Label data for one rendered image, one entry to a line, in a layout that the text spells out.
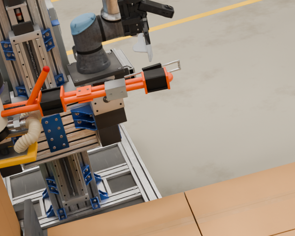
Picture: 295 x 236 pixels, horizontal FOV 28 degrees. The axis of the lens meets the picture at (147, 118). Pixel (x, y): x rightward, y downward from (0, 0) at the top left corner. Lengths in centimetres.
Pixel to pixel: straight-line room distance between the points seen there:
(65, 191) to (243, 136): 139
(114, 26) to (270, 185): 93
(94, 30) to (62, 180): 81
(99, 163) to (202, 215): 121
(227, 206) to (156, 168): 132
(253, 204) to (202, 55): 278
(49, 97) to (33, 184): 155
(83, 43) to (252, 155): 154
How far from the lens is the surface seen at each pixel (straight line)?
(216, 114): 413
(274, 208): 240
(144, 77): 193
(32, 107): 196
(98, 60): 254
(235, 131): 391
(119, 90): 193
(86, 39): 251
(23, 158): 193
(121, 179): 329
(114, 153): 352
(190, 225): 236
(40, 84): 194
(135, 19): 185
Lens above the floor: 207
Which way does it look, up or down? 29 degrees down
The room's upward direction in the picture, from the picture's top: 12 degrees counter-clockwise
